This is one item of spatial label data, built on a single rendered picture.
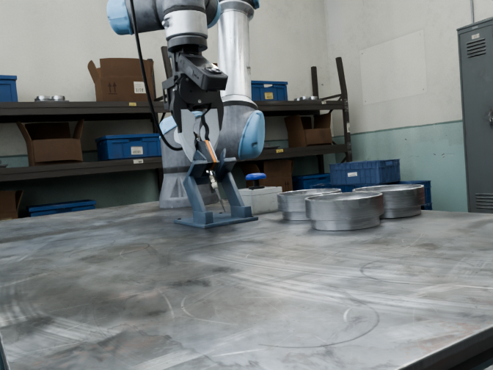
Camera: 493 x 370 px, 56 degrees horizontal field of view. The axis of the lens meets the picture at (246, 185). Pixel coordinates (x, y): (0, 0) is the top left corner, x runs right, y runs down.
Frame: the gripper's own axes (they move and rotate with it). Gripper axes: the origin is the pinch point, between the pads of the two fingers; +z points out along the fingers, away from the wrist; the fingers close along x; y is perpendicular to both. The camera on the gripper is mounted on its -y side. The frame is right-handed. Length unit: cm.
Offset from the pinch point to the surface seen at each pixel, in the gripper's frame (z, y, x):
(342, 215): 9.9, -29.9, -4.6
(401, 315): 12, -55, 14
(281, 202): 9.0, -13.5, -6.7
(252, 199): 9.0, -1.5, -8.5
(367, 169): 19, 245, -288
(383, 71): -87, 299, -379
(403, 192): 8.3, -29.1, -17.0
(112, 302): 12.0, -37.8, 26.7
